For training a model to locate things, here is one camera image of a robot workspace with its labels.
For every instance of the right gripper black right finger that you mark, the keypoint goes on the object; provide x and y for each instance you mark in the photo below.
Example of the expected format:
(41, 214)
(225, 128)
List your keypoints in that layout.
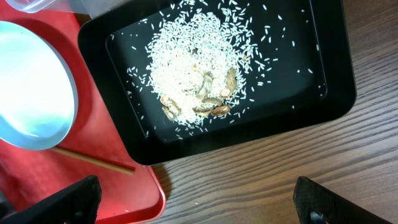
(316, 204)

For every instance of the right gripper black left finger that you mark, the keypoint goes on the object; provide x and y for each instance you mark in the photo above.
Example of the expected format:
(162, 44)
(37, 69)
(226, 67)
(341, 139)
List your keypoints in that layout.
(75, 204)

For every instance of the wooden chopstick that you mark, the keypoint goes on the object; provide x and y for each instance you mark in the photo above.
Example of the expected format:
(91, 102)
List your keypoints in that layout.
(92, 160)

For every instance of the light blue plate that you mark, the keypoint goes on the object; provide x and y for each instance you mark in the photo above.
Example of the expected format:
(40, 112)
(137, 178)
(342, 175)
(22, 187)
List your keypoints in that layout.
(39, 98)

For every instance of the black food waste tray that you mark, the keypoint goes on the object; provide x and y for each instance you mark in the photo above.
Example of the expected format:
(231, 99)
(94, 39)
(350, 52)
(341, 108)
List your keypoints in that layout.
(337, 97)

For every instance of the clear plastic waste bin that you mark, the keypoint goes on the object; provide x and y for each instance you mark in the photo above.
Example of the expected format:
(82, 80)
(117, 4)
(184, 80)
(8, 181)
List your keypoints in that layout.
(93, 8)

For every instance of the red plastic tray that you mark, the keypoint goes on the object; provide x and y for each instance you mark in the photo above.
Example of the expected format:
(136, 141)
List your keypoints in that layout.
(27, 176)

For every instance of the pile of rice and scraps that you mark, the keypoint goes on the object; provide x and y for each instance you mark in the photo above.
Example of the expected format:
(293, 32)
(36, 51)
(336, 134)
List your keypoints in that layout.
(199, 66)

